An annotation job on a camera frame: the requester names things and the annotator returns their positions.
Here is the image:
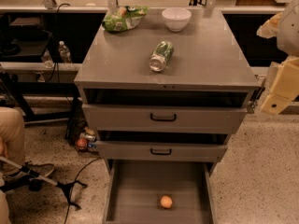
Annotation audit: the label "person hand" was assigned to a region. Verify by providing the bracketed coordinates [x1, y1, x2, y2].
[0, 137, 8, 158]

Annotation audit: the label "person leg khaki trousers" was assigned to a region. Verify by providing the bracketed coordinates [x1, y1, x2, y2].
[0, 107, 25, 224]

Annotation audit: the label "orange fruit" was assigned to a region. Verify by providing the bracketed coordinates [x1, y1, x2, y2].
[160, 195, 173, 209]

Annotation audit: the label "green soda can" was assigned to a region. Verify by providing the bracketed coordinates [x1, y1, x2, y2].
[149, 40, 174, 72]

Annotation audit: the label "grey open bottom drawer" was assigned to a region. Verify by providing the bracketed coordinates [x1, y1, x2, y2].
[103, 161, 217, 224]

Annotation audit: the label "black grabber tool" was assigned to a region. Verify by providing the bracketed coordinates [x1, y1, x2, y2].
[0, 156, 88, 210]

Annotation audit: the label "grey middle drawer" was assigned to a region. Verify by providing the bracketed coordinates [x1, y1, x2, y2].
[96, 141, 227, 162]

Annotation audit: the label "black floor cable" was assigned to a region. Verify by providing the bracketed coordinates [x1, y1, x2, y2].
[63, 157, 101, 224]

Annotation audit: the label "grey sneaker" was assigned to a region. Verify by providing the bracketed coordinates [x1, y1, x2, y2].
[4, 162, 54, 181]

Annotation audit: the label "clear water bottle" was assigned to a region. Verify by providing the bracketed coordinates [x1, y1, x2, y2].
[41, 49, 54, 69]
[58, 41, 72, 63]

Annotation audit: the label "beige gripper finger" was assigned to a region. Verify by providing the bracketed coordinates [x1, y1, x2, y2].
[261, 57, 299, 115]
[256, 12, 282, 38]

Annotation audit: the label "white ceramic bowl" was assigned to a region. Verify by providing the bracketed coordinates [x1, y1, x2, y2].
[162, 7, 192, 32]

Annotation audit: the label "grey top drawer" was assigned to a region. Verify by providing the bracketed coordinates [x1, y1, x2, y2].
[82, 105, 247, 134]

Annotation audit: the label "grey metal drawer cabinet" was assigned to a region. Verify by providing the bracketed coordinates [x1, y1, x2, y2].
[74, 7, 261, 175]

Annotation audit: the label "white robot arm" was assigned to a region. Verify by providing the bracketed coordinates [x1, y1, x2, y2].
[256, 0, 299, 115]

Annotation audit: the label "can on floor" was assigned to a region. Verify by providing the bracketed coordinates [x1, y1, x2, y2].
[79, 133, 96, 143]

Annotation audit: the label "red apple on floor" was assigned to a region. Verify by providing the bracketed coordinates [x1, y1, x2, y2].
[76, 138, 88, 150]

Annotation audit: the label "green chip bag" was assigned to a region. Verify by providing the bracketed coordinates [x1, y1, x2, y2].
[102, 6, 149, 33]

